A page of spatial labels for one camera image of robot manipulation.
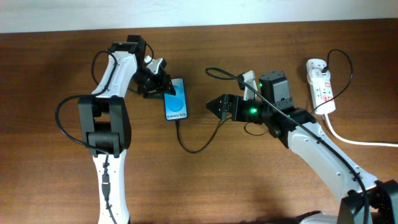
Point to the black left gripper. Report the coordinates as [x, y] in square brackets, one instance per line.
[162, 78]

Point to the blue Samsung Galaxy smartphone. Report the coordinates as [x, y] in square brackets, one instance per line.
[176, 105]

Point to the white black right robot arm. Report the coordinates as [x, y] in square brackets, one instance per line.
[363, 198]

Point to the white USB charger plug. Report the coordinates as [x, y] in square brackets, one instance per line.
[315, 75]

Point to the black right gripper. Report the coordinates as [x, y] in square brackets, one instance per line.
[238, 114]

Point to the white power strip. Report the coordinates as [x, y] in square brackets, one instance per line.
[322, 94]

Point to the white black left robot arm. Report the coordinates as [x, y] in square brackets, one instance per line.
[105, 124]

